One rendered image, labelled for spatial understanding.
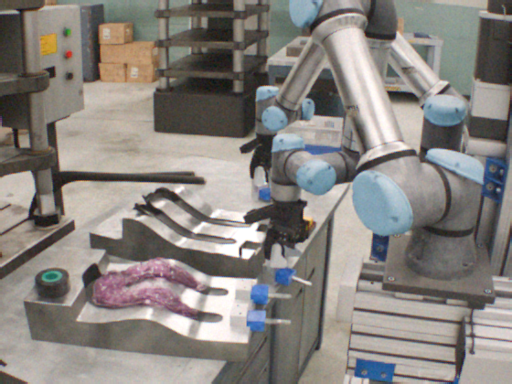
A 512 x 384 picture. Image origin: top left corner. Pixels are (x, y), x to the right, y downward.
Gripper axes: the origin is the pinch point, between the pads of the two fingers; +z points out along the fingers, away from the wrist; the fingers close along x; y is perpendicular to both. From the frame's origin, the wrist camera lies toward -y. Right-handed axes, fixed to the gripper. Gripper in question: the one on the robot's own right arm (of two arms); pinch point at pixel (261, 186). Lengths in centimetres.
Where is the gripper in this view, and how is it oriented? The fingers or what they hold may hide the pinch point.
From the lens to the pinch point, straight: 199.5
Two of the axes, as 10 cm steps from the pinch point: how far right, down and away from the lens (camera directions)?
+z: -0.2, 9.2, 3.9
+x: 7.2, -2.5, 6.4
